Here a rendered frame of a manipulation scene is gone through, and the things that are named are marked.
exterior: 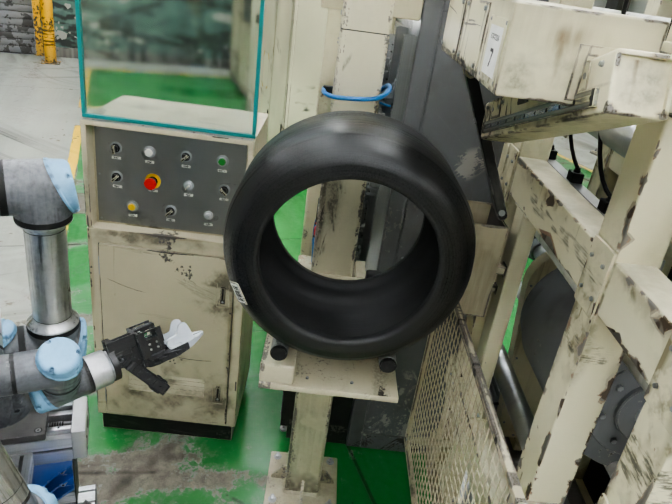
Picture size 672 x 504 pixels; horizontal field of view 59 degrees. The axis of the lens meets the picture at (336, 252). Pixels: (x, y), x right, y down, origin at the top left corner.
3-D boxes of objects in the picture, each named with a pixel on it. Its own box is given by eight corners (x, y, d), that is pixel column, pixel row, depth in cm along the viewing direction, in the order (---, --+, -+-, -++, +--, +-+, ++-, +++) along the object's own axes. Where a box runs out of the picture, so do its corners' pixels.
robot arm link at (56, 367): (15, 382, 100) (19, 404, 109) (86, 369, 106) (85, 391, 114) (11, 340, 104) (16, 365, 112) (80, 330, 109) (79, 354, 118)
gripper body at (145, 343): (163, 324, 125) (107, 347, 119) (174, 361, 128) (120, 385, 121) (150, 318, 131) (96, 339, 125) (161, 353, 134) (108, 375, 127)
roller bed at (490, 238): (428, 280, 196) (446, 197, 183) (471, 286, 197) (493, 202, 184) (436, 312, 178) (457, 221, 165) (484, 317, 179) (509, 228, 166)
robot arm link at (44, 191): (21, 353, 149) (-6, 149, 122) (85, 343, 156) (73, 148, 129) (23, 385, 140) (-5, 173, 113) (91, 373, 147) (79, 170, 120)
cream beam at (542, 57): (438, 50, 151) (450, -12, 145) (534, 63, 152) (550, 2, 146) (489, 97, 96) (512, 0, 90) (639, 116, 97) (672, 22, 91)
